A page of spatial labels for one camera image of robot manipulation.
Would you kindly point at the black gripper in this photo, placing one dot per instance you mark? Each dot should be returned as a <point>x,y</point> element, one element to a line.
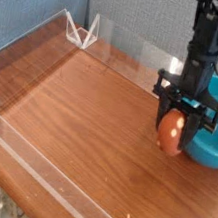
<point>200,111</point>

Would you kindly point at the brown toy mushroom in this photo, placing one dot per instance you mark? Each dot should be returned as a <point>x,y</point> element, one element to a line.
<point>169,132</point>

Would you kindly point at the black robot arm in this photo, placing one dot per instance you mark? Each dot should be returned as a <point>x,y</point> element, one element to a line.
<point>189,91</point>

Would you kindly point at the clear acrylic table barrier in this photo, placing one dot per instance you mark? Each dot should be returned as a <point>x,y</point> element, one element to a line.
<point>77,128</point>

